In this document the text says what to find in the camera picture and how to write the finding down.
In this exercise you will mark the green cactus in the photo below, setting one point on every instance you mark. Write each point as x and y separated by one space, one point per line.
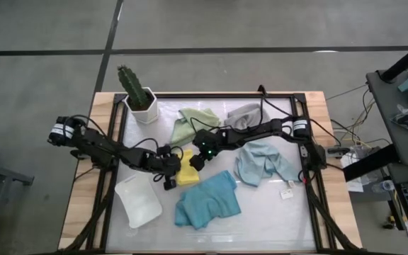
131 85

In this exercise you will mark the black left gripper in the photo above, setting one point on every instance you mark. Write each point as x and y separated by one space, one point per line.
168 166

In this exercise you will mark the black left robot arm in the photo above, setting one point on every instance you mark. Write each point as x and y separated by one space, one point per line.
97 147

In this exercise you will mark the grey metal bench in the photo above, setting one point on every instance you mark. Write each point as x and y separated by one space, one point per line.
5 173

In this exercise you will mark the grey microfiber towel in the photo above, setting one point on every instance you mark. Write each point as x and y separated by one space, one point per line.
243 117

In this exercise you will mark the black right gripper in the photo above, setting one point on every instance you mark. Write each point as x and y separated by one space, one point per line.
207 143

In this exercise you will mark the small white paper label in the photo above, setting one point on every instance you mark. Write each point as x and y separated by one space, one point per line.
286 193

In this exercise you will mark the grey workstation cart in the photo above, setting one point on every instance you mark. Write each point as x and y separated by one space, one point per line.
395 141

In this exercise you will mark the white plastic tray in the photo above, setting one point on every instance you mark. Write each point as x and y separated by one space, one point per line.
138 202

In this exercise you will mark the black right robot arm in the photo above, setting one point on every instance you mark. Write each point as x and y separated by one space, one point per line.
260 131

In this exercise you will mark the yellow microfiber towel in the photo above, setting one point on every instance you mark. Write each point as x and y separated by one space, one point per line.
188 174

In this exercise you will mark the teal microfiber towel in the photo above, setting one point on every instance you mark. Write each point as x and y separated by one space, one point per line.
207 203

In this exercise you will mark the white paper sheet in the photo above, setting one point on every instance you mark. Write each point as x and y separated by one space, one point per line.
352 186

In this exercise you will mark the black slanted pole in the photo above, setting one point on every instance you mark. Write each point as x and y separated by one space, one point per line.
406 60

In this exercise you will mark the pale green microfiber towel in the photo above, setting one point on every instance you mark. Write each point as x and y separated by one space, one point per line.
188 124

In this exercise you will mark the clear plastic bottle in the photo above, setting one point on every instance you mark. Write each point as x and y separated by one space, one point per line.
384 186

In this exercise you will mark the light blue microfiber towel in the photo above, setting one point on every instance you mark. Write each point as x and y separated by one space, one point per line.
260 161

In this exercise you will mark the yellow and black tool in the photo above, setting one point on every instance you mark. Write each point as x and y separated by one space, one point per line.
390 222

